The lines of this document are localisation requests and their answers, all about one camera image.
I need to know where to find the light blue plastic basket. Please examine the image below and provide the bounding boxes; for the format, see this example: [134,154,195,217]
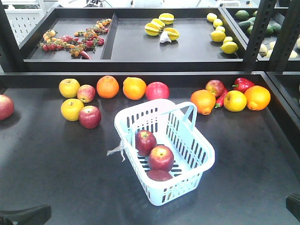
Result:
[114,99,215,206]

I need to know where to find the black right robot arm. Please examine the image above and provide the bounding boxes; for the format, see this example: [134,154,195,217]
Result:
[285,193,300,221]

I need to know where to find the large red apple back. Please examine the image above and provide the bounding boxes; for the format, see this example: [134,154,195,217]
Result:
[145,82,170,100]

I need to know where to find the orange back right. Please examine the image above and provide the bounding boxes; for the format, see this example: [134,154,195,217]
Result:
[123,77,147,100]

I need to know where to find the orange back left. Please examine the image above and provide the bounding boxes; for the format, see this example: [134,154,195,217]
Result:
[96,75,119,99]

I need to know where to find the orange with nub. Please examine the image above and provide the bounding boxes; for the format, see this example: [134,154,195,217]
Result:
[190,89,216,115]

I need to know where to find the small dark red apple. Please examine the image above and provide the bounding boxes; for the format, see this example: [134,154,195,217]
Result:
[79,105,102,129]

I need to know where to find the pink apple back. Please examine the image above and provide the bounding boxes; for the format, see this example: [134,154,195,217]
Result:
[77,84,96,103]

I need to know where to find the red chili pepper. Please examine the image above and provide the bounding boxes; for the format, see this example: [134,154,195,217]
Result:
[214,88,228,108]

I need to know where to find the red apple behind orange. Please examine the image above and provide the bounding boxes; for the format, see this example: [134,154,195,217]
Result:
[205,79,225,98]

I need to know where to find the white garlic bulb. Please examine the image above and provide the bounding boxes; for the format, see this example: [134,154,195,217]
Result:
[159,31,172,44]

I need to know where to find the yellow apple front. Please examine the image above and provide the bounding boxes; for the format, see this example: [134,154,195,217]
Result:
[60,98,84,121]

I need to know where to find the yellow apple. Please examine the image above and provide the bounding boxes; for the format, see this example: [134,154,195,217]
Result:
[60,98,84,121]
[224,90,247,112]
[59,78,80,98]

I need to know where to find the yellow apple back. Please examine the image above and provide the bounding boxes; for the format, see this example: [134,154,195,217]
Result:
[59,78,80,98]

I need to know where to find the yellow apple right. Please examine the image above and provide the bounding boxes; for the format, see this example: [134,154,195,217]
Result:
[224,90,247,112]

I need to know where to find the red bell pepper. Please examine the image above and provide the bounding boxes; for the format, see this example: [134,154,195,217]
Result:
[232,77,255,93]

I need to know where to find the black upper shelf tray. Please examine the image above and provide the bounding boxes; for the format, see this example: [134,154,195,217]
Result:
[18,6,300,72]

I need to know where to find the orange far right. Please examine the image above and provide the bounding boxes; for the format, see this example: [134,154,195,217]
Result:
[244,85,271,111]

